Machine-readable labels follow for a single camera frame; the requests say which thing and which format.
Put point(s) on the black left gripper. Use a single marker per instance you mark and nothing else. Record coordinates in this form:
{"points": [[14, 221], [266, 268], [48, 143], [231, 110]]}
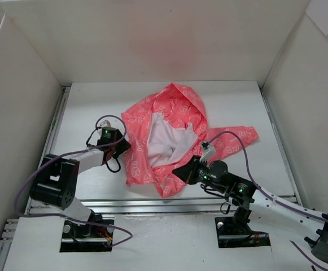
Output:
{"points": [[121, 143]]}

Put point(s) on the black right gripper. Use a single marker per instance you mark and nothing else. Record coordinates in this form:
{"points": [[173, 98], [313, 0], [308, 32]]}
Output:
{"points": [[190, 171]]}

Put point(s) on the pink patterned jacket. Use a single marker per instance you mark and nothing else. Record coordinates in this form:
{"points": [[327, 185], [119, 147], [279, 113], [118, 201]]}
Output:
{"points": [[166, 129]]}

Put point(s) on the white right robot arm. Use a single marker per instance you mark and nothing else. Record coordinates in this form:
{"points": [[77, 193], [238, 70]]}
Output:
{"points": [[258, 209]]}

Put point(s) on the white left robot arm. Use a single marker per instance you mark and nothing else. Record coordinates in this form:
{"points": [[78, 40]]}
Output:
{"points": [[55, 184]]}

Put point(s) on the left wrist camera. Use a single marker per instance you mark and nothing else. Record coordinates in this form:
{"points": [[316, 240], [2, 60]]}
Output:
{"points": [[104, 124]]}

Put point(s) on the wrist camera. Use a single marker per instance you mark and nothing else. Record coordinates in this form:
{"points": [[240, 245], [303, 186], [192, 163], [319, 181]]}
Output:
{"points": [[104, 124], [208, 151]]}

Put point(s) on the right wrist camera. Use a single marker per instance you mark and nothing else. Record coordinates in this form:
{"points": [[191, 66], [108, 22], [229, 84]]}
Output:
{"points": [[208, 151]]}

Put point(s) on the aluminium front rail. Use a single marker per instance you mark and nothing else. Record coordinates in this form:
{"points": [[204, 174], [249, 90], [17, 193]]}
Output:
{"points": [[145, 206]]}

